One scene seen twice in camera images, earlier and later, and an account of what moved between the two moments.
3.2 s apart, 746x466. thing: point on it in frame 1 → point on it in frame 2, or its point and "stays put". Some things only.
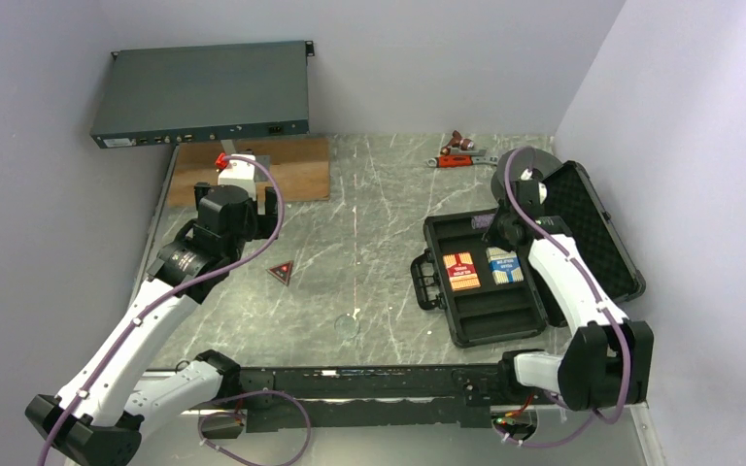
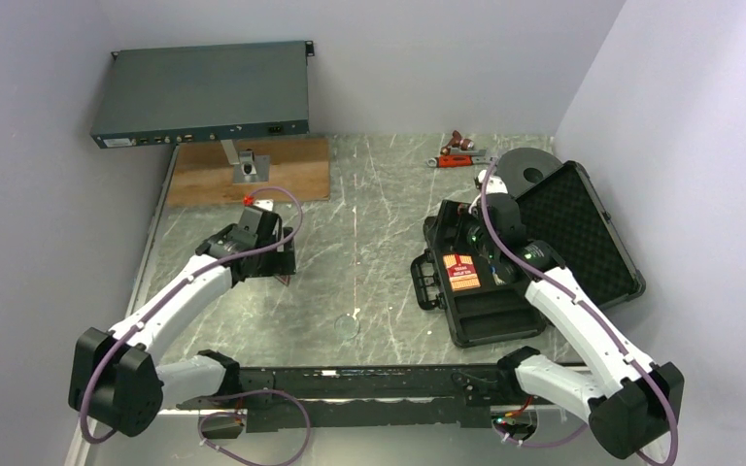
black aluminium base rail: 433,394 stays put
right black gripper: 493,237 → 452,214
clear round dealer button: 347,327 stays put
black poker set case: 491,291 stays put
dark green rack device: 166,96 stays put
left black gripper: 261,224 → 280,263
